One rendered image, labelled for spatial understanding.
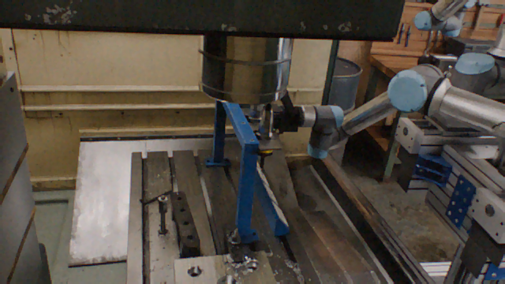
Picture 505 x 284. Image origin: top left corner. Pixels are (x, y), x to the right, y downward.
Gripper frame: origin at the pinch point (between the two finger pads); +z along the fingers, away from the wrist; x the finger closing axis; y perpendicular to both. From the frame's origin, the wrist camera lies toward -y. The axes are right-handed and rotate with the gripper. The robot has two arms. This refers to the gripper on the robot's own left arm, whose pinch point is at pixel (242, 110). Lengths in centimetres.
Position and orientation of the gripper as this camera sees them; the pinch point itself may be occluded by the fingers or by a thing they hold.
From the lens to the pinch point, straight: 133.4
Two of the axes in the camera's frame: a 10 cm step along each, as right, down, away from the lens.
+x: -2.4, -4.4, 8.6
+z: -9.6, 0.1, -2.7
